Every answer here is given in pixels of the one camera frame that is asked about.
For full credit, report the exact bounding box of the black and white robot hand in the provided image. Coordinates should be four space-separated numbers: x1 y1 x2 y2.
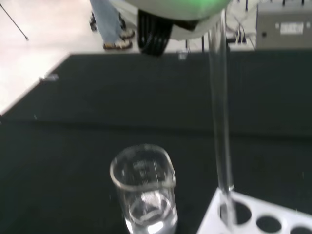
109 0 232 57

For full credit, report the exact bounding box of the white test tube rack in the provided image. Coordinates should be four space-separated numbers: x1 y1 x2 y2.
196 187 312 234

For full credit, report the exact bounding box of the black tripod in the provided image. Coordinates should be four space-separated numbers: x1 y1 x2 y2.
185 36 205 53
0 3 30 41

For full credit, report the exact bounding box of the person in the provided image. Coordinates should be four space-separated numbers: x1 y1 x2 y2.
89 0 136 51

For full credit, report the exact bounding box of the white power strip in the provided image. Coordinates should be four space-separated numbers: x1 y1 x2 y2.
225 30 247 45

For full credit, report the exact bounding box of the grey metal box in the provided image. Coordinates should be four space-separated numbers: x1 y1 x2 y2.
255 3 312 51

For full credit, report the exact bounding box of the black table cloth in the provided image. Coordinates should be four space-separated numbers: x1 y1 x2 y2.
0 52 312 234

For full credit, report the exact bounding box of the small glass beaker with water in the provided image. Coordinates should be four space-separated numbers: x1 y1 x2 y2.
109 143 179 234

